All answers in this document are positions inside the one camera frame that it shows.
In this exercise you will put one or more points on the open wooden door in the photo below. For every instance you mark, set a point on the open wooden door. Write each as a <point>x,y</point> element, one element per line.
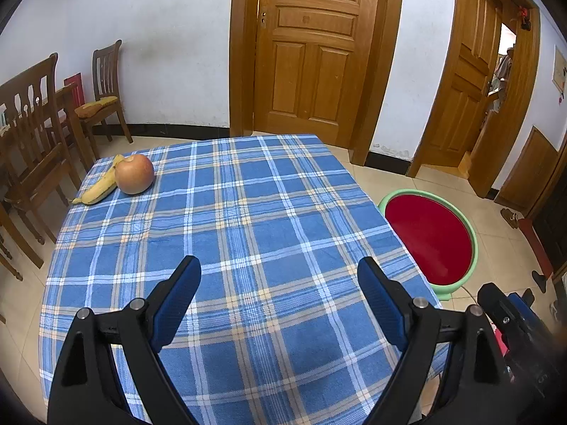
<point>465,88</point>

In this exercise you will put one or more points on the blue plaid tablecloth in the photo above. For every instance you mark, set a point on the blue plaid tablecloth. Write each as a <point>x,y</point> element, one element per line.
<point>265,230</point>

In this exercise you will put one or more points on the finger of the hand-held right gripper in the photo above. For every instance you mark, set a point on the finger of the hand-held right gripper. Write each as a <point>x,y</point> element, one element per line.
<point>491,301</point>
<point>522,305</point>

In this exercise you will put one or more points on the red board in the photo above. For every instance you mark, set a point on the red board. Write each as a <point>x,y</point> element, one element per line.
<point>74,86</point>

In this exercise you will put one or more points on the red floral cloth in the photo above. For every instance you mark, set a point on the red floral cloth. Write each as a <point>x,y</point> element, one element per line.
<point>500,341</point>

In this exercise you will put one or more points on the black slipper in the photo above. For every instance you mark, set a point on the black slipper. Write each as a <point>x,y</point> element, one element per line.
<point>539,281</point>

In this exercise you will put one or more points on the wall poster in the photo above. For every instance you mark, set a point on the wall poster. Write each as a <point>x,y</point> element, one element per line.
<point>560,71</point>

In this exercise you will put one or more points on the wooden door frame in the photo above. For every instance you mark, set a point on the wooden door frame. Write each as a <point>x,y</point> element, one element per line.
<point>509,150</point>

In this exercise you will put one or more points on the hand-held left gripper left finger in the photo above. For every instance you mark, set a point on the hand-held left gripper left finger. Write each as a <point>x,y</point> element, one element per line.
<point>177,301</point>

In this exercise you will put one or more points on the yellow banana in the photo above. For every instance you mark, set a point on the yellow banana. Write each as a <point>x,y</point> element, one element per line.
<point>97,192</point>

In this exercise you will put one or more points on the wooden wall panel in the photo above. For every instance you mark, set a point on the wooden wall panel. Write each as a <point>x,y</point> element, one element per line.
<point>527,168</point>

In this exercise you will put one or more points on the red doormat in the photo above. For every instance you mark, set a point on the red doormat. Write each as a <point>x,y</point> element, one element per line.
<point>536,243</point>

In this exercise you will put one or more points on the yellow seat cushion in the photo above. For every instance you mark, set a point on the yellow seat cushion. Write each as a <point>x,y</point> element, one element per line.
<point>95,106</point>

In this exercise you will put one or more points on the red apple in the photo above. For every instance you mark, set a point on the red apple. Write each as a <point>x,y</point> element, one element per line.
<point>135,175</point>

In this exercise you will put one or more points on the wooden chair with cushion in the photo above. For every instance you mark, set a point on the wooden chair with cushion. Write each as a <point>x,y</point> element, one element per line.
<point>106,66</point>

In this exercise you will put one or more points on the dark wooden door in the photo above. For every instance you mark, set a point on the dark wooden door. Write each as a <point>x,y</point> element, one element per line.
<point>553,212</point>

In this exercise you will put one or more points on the closed wooden door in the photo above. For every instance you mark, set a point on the closed wooden door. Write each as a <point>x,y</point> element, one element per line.
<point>319,75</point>

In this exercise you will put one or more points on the pair of brown shoes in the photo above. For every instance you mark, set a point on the pair of brown shoes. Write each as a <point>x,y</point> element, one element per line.
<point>510,218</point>

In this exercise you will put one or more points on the red basin with green rim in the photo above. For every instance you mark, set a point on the red basin with green rim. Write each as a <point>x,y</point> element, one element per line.
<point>425,234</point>

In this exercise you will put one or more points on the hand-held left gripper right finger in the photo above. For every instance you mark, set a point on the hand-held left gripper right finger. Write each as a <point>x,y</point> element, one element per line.
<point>385,305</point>

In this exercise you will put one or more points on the red hanging decoration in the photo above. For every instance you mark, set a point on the red hanging decoration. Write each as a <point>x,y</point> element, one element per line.
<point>525,17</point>

